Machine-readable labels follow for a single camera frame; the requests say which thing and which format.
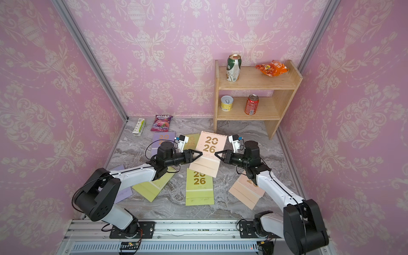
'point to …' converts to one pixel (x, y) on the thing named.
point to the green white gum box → (138, 129)
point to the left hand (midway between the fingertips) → (201, 156)
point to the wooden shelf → (270, 109)
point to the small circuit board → (130, 245)
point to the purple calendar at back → (159, 137)
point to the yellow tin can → (226, 101)
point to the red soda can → (251, 104)
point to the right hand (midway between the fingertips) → (216, 154)
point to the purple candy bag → (161, 123)
